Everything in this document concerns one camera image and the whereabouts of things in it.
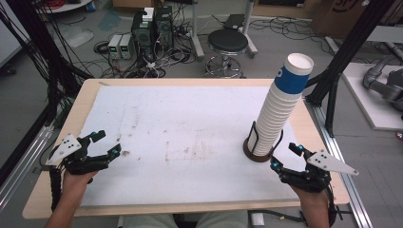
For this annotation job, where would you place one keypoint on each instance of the small white box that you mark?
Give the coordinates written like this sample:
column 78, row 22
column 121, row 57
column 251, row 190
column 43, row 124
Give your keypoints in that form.
column 148, row 14

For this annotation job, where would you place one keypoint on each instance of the blue tape roll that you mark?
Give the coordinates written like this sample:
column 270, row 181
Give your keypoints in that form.
column 91, row 5

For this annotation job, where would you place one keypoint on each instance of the white stand leg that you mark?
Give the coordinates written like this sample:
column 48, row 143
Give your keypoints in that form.
column 248, row 34
column 197, row 38

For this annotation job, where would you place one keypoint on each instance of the round white table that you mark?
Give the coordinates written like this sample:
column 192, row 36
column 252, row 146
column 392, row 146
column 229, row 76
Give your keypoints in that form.
column 68, row 7

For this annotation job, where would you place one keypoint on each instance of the white table mat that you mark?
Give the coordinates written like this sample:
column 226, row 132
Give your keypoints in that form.
column 190, row 126

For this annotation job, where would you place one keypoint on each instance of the person's left hand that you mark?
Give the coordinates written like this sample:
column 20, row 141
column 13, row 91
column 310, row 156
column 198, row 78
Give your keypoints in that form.
column 76, row 185

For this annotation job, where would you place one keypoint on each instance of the clear plastic bag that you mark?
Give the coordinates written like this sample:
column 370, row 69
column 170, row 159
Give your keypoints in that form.
column 77, row 36

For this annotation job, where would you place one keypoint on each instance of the aluminium rail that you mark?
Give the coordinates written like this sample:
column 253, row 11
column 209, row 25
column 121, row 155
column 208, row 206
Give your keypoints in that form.
column 22, row 172
column 345, row 180

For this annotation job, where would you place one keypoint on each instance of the black tape piece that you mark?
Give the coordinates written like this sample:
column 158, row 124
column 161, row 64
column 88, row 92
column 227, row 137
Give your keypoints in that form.
column 40, row 170

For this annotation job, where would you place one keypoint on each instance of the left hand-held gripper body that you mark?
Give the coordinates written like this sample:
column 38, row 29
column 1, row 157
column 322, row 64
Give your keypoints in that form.
column 74, row 166

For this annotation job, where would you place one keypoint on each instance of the person's light trousers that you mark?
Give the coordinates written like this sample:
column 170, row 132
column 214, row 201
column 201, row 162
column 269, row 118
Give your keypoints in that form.
column 218, row 221

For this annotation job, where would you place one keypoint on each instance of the cardboard box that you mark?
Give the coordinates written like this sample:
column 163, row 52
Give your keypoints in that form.
column 339, row 17
column 133, row 3

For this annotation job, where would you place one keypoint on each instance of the white floor board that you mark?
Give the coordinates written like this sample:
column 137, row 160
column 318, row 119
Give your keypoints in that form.
column 377, row 107

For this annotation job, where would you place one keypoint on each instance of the black frame post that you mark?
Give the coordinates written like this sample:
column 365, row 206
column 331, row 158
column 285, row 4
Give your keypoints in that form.
column 351, row 44
column 41, row 41

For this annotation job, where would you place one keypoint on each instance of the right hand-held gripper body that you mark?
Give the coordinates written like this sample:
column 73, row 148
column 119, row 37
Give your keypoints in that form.
column 309, row 182

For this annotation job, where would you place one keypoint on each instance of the black computer tower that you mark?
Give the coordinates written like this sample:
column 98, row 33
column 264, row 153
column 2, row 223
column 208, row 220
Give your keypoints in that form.
column 142, row 34
column 164, row 27

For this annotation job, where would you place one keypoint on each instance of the black round stool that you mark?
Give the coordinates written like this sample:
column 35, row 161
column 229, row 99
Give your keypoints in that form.
column 227, row 41

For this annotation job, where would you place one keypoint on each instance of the stack of white paper cups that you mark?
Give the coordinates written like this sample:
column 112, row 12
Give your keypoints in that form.
column 278, row 107

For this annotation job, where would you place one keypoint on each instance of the small white adapter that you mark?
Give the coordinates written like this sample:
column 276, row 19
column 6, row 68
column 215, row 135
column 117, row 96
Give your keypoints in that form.
column 257, row 219

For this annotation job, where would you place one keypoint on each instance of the black flat device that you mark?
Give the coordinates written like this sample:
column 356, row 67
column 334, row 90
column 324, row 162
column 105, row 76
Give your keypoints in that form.
column 234, row 21

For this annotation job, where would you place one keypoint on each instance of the person's right hand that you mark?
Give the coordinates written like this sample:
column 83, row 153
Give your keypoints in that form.
column 312, row 199

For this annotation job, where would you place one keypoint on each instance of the grey bench power supply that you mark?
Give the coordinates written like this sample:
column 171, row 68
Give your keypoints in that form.
column 126, row 47
column 114, row 47

